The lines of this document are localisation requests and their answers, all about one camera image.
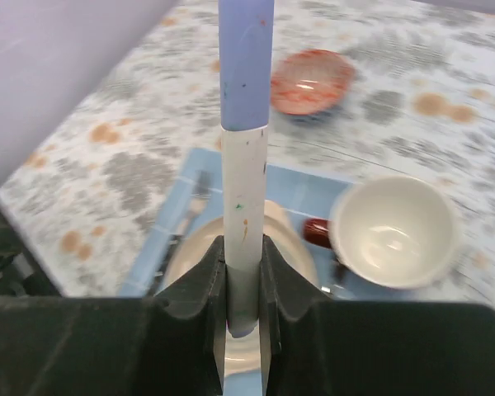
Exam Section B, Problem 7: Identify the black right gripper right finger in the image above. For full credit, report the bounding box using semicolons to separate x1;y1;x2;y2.
259;238;495;395

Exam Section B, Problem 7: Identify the red patterned bowl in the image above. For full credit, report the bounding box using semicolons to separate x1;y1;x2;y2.
270;49;356;116

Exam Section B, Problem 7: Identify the blue checked placemat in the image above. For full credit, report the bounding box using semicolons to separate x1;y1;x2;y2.
117;147;397;302

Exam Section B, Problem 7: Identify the red white cup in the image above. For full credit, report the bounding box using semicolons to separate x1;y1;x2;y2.
302;176;461;290

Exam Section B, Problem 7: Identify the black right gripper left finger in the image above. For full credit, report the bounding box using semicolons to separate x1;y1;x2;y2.
0;237;226;395

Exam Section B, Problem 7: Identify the white blue-tipped marker pen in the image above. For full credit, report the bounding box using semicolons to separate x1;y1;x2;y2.
222;127;267;338

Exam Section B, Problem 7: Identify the blue pen cap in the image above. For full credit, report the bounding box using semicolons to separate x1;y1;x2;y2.
219;0;275;131

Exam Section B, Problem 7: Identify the silver fork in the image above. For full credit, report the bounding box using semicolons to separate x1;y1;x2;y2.
160;171;214;281

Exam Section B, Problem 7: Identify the floral patterned tablecloth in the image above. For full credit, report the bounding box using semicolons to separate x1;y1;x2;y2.
0;1;495;304

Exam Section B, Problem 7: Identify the cream grey plate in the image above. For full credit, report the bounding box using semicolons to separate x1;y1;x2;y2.
163;200;318;376

